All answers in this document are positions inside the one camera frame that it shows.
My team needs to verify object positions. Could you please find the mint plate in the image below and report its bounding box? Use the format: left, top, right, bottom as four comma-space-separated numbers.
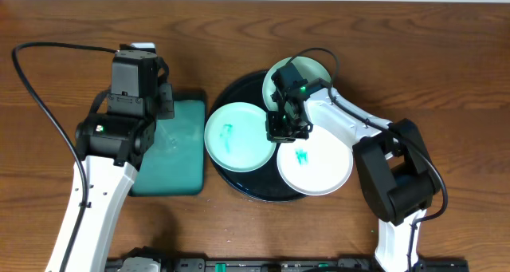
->
204, 102, 277, 172
262, 57, 332, 111

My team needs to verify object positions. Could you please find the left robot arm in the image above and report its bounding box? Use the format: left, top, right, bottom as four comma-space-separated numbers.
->
46, 43, 175, 271

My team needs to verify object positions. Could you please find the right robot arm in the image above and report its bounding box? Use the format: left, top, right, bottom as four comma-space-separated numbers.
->
263, 57, 448, 271

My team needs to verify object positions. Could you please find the round black tray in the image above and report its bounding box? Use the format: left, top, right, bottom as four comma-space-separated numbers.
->
209, 70, 307, 202

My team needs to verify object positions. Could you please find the rectangular black water tray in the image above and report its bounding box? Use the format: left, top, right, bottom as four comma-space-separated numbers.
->
130, 89, 206, 197

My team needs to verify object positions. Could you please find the white plate with stain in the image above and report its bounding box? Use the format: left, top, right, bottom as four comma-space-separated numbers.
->
277, 126, 353, 196

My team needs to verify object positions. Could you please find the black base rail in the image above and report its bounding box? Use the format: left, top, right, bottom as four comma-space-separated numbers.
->
160, 258, 469, 272

